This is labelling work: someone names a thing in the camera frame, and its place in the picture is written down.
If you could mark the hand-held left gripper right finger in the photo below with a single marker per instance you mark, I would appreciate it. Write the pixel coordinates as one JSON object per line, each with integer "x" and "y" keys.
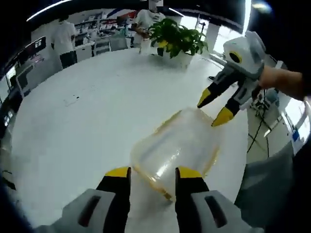
{"x": 194, "y": 194}

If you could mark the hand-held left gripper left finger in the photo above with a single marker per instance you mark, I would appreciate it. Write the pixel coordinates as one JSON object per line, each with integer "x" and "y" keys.
{"x": 97, "y": 208}

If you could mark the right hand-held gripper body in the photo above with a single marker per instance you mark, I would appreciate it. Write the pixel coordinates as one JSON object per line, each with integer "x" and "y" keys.
{"x": 250, "y": 55}

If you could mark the clear plastic buckle box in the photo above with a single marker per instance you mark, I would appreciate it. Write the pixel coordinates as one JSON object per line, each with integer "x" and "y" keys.
{"x": 175, "y": 145}

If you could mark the small black item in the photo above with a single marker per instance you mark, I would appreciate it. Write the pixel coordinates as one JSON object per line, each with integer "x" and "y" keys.
{"x": 211, "y": 78}

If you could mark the black tripod stand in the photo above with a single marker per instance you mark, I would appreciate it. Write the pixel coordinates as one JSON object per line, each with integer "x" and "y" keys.
{"x": 203, "y": 26}

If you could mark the potted green plant white pot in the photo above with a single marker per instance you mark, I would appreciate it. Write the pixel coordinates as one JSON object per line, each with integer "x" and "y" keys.
{"x": 177, "y": 38}

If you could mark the person's grey clothing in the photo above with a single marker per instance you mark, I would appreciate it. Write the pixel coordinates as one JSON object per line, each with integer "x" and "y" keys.
{"x": 264, "y": 184}

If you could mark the clear plastic cup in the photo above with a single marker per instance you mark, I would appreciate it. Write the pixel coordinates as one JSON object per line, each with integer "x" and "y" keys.
{"x": 145, "y": 46}

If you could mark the small white item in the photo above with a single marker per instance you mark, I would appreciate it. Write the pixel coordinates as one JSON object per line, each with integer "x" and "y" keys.
{"x": 71, "y": 101}

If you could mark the white office chair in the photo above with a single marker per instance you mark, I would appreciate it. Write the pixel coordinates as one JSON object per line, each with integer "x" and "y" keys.
{"x": 24, "y": 80}

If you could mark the dark computer monitor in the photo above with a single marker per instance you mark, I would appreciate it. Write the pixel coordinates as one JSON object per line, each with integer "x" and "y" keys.
{"x": 39, "y": 43}

